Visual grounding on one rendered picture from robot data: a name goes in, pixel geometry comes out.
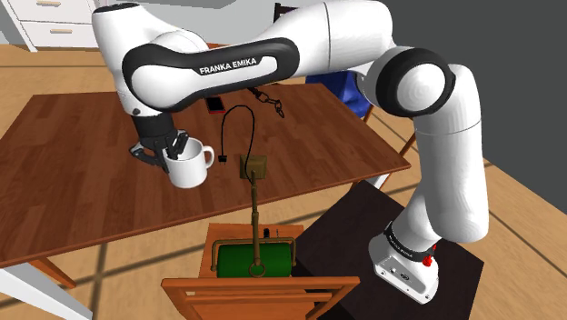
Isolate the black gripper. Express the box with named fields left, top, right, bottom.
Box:
left=129, top=111, right=191, bottom=174

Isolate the white mug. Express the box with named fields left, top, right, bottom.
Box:
left=163, top=136, right=216, bottom=190

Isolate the red phone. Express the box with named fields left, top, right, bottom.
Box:
left=204, top=95, right=226, bottom=115

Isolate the brown wooden table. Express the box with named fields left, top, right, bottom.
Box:
left=0, top=81, right=413, bottom=320

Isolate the green brass desk lamp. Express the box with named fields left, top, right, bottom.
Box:
left=209, top=154, right=297, bottom=280

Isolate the white chest of drawers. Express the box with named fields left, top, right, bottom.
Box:
left=0, top=0, right=108, bottom=54

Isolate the orange wooden chair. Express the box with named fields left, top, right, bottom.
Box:
left=160, top=222, right=362, bottom=320

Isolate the blue chair with wooden legs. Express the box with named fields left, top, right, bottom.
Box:
left=304, top=69, right=418, bottom=159

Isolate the dark robot stand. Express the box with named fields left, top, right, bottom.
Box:
left=291, top=179, right=486, bottom=320

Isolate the black cable with plug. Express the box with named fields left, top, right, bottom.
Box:
left=219, top=104, right=257, bottom=165

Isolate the dark key ring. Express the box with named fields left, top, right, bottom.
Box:
left=246, top=85, right=286, bottom=119

